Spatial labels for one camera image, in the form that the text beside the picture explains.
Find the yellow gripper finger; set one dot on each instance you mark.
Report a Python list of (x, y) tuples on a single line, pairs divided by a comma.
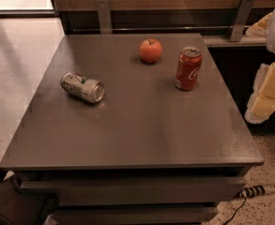
[(261, 104), (259, 29)]

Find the silver green 7up can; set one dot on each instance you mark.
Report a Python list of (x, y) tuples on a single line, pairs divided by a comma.
[(83, 87)]

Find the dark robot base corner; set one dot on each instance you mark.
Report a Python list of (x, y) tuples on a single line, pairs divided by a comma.
[(22, 207)]

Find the red cola can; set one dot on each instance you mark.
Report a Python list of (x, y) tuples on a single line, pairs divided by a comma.
[(189, 63)]

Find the grey side shelf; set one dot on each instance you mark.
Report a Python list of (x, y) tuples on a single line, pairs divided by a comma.
[(225, 42)]

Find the white power strip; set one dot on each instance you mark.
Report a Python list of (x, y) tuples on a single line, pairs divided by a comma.
[(260, 190)]

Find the red yellow apple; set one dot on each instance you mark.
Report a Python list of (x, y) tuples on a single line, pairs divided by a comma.
[(150, 50)]

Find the grey drawer cabinet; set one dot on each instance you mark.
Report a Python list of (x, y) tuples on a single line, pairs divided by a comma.
[(147, 153)]

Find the right metal wall bracket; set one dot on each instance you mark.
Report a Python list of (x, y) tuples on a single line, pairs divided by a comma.
[(244, 8)]

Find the metal wall bracket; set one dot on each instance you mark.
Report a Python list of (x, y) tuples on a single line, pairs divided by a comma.
[(244, 8), (104, 14)]

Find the left metal wall bracket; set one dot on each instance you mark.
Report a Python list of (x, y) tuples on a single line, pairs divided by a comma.
[(104, 14)]

